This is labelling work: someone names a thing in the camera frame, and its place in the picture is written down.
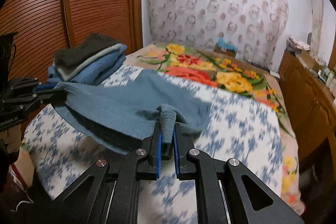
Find colourful flower blanket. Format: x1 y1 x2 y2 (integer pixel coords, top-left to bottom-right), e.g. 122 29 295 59
126 42 305 214

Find blue floral white bedsheet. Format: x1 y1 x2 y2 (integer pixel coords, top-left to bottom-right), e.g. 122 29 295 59
25 76 282 223

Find grey folded pants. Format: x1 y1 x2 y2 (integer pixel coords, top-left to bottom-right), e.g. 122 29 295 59
52 43 127 81

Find open cardboard box on cabinet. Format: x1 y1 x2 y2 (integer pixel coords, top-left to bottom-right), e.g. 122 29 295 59
298 50 323 72

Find beige tied side curtain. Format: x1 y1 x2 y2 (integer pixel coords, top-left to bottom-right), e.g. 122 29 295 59
310 0 323 56

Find cardboard box with blue cloth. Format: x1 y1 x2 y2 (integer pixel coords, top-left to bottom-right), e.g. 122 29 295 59
214 37 238 57

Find person's left hand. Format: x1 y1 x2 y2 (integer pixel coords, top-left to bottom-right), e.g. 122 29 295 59
0 124 22 154

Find stack of folded papers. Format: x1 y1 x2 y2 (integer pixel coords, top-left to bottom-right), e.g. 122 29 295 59
286 36 311 53

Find pink circle patterned curtain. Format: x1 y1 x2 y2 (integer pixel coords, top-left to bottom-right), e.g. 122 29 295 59
147 0 289 69

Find brown louvered wooden wardrobe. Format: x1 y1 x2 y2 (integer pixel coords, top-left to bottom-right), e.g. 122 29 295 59
0 0 144 130

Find brown wooden side cabinet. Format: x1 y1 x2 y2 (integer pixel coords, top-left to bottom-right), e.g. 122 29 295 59
278 51 335 171

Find blue folded denim jeans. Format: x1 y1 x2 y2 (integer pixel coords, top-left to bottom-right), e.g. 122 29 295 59
47 52 126 86

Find teal blue shorts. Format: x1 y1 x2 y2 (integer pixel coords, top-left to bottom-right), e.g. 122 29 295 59
53 69 211 153

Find black folded pants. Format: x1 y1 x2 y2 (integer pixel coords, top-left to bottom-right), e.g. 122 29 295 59
54 33 120 69

